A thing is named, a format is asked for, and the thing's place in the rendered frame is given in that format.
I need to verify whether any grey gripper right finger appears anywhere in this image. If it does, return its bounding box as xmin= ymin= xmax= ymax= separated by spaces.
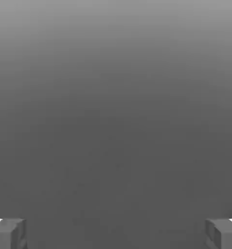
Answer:
xmin=204 ymin=217 xmax=232 ymax=249

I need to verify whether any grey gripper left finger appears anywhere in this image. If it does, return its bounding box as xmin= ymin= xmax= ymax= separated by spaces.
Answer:
xmin=0 ymin=217 xmax=28 ymax=249

